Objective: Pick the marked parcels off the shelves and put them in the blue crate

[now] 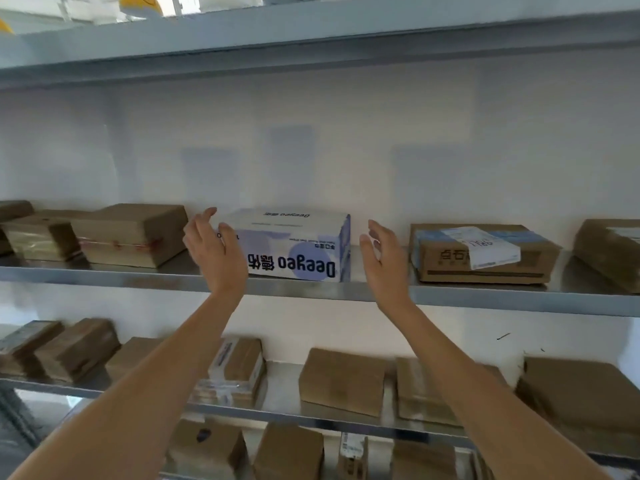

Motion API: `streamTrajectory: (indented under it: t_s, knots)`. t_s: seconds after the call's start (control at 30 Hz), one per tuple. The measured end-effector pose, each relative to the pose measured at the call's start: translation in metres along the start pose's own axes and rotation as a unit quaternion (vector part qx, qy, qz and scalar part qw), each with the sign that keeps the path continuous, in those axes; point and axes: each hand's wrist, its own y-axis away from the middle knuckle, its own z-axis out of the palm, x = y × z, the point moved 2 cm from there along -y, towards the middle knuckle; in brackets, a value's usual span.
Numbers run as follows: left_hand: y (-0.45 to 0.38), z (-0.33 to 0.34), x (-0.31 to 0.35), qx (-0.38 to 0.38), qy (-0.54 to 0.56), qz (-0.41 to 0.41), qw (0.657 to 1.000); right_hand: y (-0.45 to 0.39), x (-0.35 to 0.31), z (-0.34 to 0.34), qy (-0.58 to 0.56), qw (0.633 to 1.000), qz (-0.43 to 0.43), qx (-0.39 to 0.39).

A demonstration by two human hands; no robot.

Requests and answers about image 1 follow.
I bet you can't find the person's right hand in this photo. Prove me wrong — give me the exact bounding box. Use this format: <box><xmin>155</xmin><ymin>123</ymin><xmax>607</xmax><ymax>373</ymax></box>
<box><xmin>359</xmin><ymin>220</ymin><xmax>417</xmax><ymax>315</ymax></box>

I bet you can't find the narrow cardboard box white label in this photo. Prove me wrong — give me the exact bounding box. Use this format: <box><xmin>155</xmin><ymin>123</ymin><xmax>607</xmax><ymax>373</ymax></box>
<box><xmin>337</xmin><ymin>432</ymin><xmax>370</xmax><ymax>480</ymax></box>

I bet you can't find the taped cardboard box white label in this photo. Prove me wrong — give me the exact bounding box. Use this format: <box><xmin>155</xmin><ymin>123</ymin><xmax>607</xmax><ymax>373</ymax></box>
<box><xmin>192</xmin><ymin>336</ymin><xmax>267</xmax><ymax>409</ymax></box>

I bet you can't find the person's right forearm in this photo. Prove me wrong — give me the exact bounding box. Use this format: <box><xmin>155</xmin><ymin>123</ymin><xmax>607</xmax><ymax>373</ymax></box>
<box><xmin>384</xmin><ymin>300</ymin><xmax>614</xmax><ymax>480</ymax></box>

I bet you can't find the grey metal shelving rack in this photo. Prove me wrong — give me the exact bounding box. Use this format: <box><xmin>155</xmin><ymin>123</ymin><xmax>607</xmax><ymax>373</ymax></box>
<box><xmin>0</xmin><ymin>0</ymin><xmax>640</xmax><ymax>480</ymax></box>

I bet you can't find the small brown cardboard box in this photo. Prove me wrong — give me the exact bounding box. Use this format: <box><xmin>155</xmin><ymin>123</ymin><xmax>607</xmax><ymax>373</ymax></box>
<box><xmin>1</xmin><ymin>210</ymin><xmax>86</xmax><ymax>263</ymax></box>
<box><xmin>0</xmin><ymin>200</ymin><xmax>35</xmax><ymax>256</ymax></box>

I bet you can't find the cardboard box with blue tape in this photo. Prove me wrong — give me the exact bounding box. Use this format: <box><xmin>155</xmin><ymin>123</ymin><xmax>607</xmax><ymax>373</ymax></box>
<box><xmin>409</xmin><ymin>223</ymin><xmax>562</xmax><ymax>286</ymax></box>

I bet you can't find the cardboard box with dark hole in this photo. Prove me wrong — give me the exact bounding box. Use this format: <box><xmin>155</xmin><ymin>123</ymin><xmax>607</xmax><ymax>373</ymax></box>
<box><xmin>166</xmin><ymin>417</ymin><xmax>249</xmax><ymax>480</ymax></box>

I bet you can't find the cardboard box with red tape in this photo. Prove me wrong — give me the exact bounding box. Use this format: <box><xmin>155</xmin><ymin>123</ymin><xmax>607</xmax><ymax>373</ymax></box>
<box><xmin>72</xmin><ymin>203</ymin><xmax>189</xmax><ymax>269</ymax></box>

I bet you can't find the white and blue printed box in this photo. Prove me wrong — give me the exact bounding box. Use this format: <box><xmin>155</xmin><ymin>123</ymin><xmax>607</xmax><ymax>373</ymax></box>
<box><xmin>217</xmin><ymin>208</ymin><xmax>351</xmax><ymax>283</ymax></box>

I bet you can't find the large brown cardboard box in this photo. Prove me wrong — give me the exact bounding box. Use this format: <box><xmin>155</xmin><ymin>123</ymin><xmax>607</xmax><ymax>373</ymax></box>
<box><xmin>514</xmin><ymin>356</ymin><xmax>640</xmax><ymax>448</ymax></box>

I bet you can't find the person's left forearm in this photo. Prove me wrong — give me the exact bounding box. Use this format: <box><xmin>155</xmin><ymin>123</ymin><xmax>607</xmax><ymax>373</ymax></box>
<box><xmin>7</xmin><ymin>289</ymin><xmax>248</xmax><ymax>480</ymax></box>

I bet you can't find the person's left hand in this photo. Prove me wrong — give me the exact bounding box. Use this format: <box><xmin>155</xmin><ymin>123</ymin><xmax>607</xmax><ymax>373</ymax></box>
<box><xmin>182</xmin><ymin>207</ymin><xmax>249</xmax><ymax>296</ymax></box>

